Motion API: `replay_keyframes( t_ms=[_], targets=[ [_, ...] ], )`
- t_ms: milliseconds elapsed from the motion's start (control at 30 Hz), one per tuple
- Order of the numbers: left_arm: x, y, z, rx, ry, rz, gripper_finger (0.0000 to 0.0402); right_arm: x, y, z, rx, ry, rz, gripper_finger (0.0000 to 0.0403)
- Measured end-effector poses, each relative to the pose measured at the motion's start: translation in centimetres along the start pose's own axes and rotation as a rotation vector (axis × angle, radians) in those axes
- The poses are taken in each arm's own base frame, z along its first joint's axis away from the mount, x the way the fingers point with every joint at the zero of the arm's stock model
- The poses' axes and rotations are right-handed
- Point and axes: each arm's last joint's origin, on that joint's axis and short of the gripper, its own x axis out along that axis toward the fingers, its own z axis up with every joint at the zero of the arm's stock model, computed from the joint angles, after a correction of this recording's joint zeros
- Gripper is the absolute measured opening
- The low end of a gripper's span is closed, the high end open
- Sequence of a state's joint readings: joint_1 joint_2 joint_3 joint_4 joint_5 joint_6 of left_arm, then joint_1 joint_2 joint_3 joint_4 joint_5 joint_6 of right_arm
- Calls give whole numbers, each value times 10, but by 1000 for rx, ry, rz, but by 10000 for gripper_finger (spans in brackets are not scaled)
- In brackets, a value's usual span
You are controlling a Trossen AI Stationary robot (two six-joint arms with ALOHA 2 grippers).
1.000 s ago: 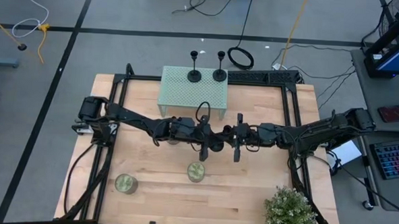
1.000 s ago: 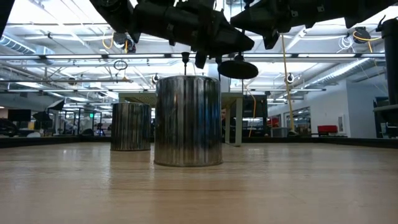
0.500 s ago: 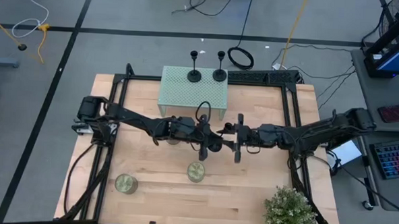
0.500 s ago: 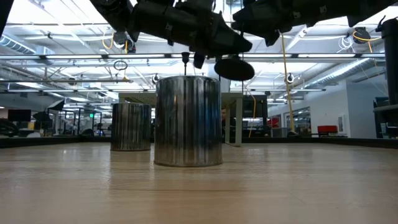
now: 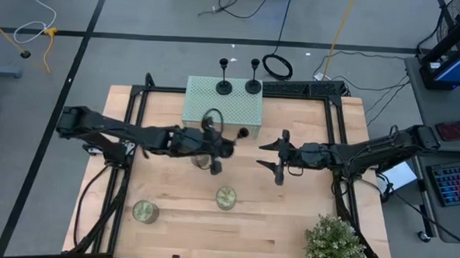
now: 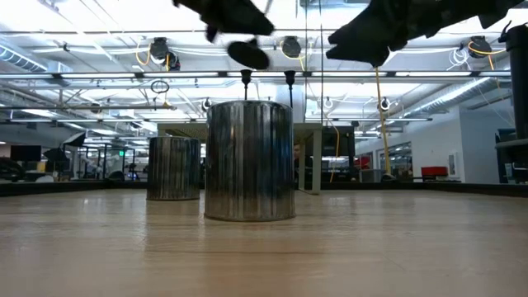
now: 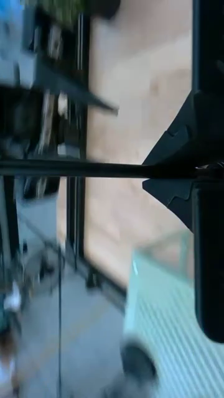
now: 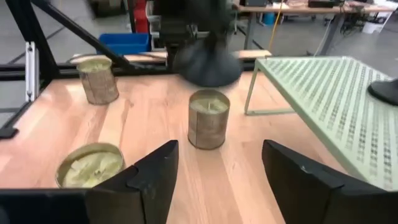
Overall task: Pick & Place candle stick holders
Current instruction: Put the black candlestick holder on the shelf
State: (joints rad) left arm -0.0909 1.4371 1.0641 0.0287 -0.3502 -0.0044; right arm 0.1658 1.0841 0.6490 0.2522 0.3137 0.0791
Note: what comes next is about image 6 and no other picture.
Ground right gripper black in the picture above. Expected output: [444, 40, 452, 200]
[325, 0, 525, 68]

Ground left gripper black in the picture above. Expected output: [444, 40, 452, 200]
[172, 0, 276, 44]

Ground large shiny metal canister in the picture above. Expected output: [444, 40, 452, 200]
[204, 100, 297, 223]

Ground candle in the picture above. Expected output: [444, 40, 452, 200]
[146, 135, 202, 202]

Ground thin black vertical pole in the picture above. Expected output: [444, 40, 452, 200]
[319, 0, 325, 125]

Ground person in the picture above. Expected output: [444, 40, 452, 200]
[293, 143, 303, 182]

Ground long ceiling light bar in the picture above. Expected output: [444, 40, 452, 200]
[0, 70, 512, 82]

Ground pale green perforated shelf riser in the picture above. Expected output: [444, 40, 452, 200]
[156, 122, 324, 196]

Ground red seat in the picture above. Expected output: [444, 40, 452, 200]
[420, 166, 450, 179]

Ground black softbox light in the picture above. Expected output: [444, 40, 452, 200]
[60, 131, 87, 149]

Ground black computer monitor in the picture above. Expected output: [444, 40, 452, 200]
[10, 144, 43, 163]

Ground black ceiling cord reel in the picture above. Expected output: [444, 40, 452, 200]
[148, 36, 170, 61]
[469, 35, 493, 59]
[281, 35, 303, 59]

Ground yellow hanging cable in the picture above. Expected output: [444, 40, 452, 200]
[373, 65, 393, 177]

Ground black looped cable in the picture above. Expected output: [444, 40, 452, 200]
[149, 79, 171, 95]

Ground silver ventilation duct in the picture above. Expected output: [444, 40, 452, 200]
[403, 77, 493, 120]

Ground black wall screen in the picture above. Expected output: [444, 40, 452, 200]
[322, 125, 356, 158]

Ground framed wall picture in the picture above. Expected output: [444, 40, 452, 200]
[447, 151, 459, 178]

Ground black table frame rail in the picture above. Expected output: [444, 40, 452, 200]
[0, 180, 528, 198]

